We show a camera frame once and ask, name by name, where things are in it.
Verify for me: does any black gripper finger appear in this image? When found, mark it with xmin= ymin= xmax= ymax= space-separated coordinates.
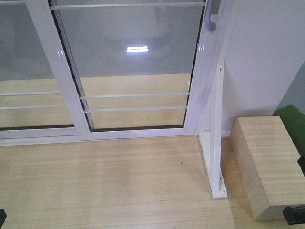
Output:
xmin=282 ymin=206 xmax=305 ymax=225
xmin=297 ymin=156 xmax=305 ymax=176

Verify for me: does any white door frame post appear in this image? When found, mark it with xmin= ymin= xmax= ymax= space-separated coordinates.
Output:
xmin=194 ymin=0 xmax=240 ymax=135

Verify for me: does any silver door handle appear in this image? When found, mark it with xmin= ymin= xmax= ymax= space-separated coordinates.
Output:
xmin=204 ymin=0 xmax=221 ymax=31

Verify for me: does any light wooden box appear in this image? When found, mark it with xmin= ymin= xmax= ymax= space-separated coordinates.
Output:
xmin=229 ymin=116 xmax=305 ymax=221

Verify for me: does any white triangular support brace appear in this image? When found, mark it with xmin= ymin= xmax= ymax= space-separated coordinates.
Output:
xmin=199 ymin=61 xmax=228 ymax=199

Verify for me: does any black arm gripper tip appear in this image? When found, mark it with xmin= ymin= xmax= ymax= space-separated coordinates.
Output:
xmin=0 ymin=209 xmax=7 ymax=228

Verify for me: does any white sliding glass door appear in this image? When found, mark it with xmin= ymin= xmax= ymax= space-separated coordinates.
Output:
xmin=28 ymin=0 xmax=206 ymax=140

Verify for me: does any green sandbag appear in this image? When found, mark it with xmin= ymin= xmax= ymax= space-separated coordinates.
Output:
xmin=273 ymin=105 xmax=305 ymax=156

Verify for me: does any white fixed glass panel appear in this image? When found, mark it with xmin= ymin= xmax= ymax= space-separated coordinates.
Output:
xmin=0 ymin=0 xmax=79 ymax=146

